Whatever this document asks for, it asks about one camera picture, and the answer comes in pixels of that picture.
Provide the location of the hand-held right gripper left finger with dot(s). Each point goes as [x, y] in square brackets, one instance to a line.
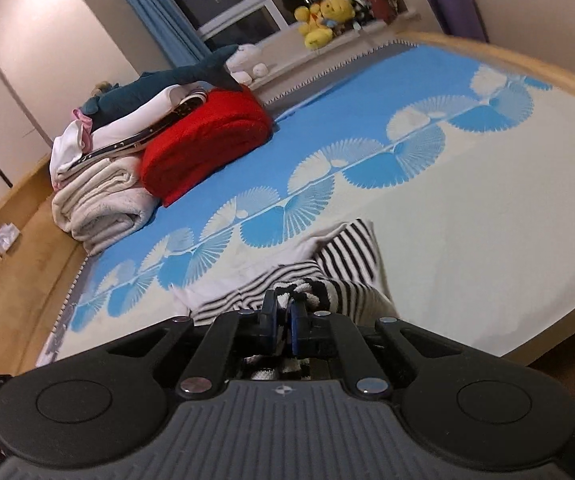
[270, 322]

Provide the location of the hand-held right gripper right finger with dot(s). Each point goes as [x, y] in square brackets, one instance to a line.
[297, 327]

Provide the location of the black white striped dress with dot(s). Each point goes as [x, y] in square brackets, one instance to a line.
[347, 260]

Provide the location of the red folded blanket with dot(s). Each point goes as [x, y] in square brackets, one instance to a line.
[202, 145]

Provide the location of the cream folded blanket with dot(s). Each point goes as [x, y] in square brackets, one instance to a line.
[102, 200]

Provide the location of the blue white printed bed sheet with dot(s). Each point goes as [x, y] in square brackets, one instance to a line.
[467, 200]

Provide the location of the dark patterned folded garment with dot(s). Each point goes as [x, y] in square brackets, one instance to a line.
[132, 141]

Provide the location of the white folded cloth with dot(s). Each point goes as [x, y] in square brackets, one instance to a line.
[132, 120]

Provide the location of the dark teal shark plush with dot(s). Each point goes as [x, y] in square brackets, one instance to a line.
[157, 85]

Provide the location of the white plush toy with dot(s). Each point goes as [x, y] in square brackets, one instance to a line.
[245, 57]

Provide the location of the white window sill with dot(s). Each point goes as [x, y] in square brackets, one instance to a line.
[317, 60]

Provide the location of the pink cloth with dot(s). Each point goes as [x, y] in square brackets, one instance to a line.
[83, 125]

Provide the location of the white wardrobe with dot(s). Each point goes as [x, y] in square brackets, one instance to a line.
[17, 85]

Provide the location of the yellow duck plush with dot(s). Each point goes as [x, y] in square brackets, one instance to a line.
[307, 17]
[335, 15]

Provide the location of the black white striped plush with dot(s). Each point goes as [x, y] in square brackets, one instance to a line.
[361, 10]

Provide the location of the blue curtain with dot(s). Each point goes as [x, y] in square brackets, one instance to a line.
[162, 10]

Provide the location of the wooden bed frame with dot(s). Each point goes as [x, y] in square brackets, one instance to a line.
[27, 270]

